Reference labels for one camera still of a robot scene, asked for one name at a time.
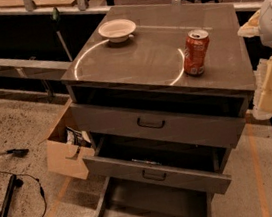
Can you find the white paper bowl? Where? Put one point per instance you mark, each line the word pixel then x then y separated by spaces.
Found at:
pixel 118 30

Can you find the grey top drawer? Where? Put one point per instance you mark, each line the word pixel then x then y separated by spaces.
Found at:
pixel 181 128

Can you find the black handled floor tool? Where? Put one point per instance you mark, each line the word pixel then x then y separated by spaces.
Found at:
pixel 15 152

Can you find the grey metal drawer cabinet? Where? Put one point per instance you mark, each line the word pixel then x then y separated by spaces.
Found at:
pixel 146 71

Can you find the green handled tool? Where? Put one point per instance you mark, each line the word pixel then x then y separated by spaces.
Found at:
pixel 55 17

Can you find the grey middle drawer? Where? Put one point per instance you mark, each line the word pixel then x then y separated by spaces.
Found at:
pixel 155 162

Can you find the red coke can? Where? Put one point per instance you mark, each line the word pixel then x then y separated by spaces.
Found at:
pixel 197 42

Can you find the grey bottom drawer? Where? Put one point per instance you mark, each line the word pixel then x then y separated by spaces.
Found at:
pixel 121 198

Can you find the brown cardboard box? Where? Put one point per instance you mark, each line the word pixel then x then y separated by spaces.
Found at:
pixel 62 157

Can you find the grey drawer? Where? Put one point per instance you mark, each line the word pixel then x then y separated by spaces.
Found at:
pixel 181 128
pixel 121 198
pixel 155 162

